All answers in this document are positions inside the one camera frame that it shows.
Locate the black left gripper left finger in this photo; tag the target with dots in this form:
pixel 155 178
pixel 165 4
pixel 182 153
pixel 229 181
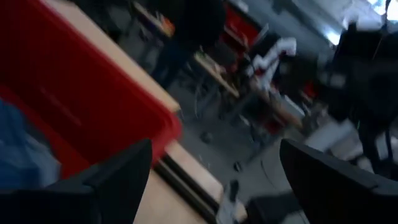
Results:
pixel 102 193

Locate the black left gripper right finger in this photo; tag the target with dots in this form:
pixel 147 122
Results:
pixel 335 196

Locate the blue plaid shirt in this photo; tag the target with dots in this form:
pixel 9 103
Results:
pixel 21 149

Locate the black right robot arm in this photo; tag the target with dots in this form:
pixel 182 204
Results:
pixel 373 87

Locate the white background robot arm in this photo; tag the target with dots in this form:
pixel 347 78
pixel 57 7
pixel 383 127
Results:
pixel 273 53

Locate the red plastic bin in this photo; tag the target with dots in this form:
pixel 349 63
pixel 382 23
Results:
pixel 62 77

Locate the person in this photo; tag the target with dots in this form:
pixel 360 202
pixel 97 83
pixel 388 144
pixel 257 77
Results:
pixel 196 25

